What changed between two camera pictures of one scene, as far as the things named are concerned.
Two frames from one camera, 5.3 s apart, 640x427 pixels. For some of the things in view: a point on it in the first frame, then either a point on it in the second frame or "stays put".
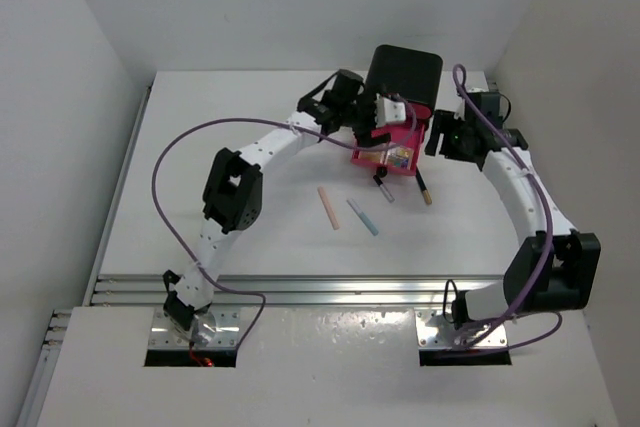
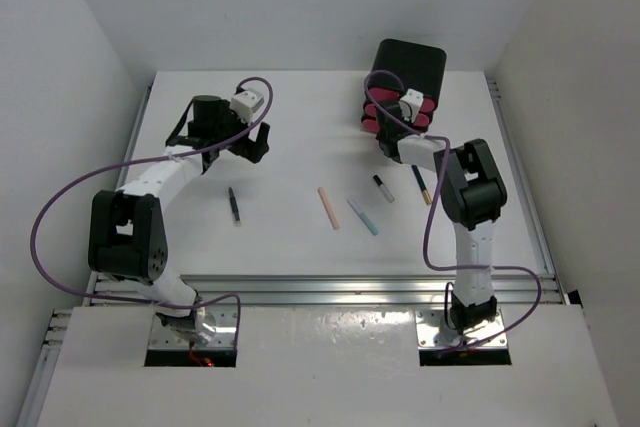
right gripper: [443, 122] to [408, 128]
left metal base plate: [163, 335] stays put
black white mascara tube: [384, 189] stays put
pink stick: [330, 211] stays put
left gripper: [361, 133] to [249, 149]
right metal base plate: [435, 329] stays put
